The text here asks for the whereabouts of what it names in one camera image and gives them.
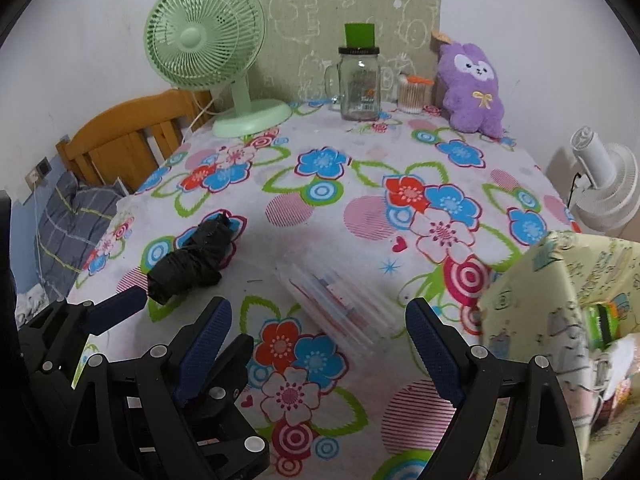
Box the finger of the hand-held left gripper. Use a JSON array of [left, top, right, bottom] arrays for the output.
[[179, 333, 271, 480], [19, 287, 149, 397]]

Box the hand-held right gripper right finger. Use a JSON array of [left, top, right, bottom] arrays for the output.
[[404, 297, 584, 480]]

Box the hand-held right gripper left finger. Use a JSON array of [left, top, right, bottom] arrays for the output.
[[67, 297, 233, 480]]

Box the black cloth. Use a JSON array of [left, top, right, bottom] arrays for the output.
[[146, 213, 237, 305]]

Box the clear plastic packet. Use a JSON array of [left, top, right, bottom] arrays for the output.
[[276, 254, 402, 357]]

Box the yellow-green printed storage box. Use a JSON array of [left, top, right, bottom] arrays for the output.
[[476, 230, 640, 480]]

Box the white bedding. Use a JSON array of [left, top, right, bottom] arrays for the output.
[[14, 284, 53, 328]]

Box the blue plaid blanket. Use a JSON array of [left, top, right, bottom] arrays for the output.
[[34, 170, 132, 302]]

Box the floral tablecloth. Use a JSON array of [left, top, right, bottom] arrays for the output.
[[66, 100, 582, 480]]

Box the green packet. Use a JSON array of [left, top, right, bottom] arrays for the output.
[[584, 302, 627, 350]]

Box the wooden headboard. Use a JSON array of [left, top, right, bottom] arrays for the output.
[[55, 88, 214, 197]]

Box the white cloth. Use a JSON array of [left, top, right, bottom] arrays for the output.
[[592, 339, 640, 433]]

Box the white standing fan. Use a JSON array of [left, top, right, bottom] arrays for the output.
[[544, 127, 640, 234]]

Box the cotton swab jar orange lid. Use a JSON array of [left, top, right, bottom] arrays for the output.
[[397, 75, 434, 112]]

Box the purple plush toy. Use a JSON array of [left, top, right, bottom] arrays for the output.
[[434, 42, 505, 139]]

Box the glass jar mug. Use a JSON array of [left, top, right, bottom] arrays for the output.
[[323, 46, 384, 122]]

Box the green desk fan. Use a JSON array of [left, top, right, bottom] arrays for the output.
[[143, 0, 292, 139]]

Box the green plastic cylinder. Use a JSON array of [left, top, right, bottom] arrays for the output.
[[343, 22, 377, 50]]

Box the green printed board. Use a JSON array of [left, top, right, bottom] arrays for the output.
[[259, 0, 442, 107]]

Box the wall socket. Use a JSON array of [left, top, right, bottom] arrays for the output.
[[24, 157, 52, 189]]

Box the white fan cable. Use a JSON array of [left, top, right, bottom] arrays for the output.
[[184, 94, 217, 137]]

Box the black fan cable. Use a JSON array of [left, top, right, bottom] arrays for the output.
[[566, 172, 584, 207]]

